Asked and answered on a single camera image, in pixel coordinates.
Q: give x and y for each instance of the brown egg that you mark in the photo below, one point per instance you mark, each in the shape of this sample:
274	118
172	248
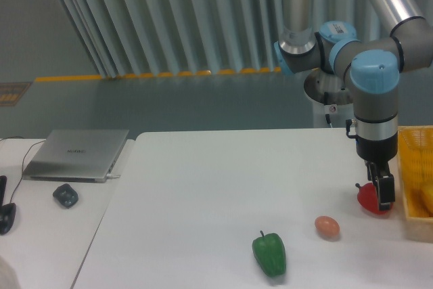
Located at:
327	226

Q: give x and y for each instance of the silver laptop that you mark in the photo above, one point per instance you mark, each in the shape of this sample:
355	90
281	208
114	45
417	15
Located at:
82	155

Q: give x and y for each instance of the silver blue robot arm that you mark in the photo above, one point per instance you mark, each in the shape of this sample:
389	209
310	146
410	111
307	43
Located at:
370	71

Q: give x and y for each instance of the yellow plastic basket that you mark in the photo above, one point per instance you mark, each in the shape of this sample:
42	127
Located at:
415	172

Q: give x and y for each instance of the dark earbuds case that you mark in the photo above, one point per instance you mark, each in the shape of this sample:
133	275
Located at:
66	195

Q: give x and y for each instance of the green bell pepper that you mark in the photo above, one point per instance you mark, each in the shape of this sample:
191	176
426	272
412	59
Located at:
270	254

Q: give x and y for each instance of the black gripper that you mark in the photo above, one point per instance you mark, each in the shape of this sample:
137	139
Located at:
379	151

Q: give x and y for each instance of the black handheld scanner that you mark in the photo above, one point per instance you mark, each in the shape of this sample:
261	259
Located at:
8	211

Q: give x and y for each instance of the red bell pepper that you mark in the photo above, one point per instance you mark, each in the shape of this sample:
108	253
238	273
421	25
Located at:
368	199

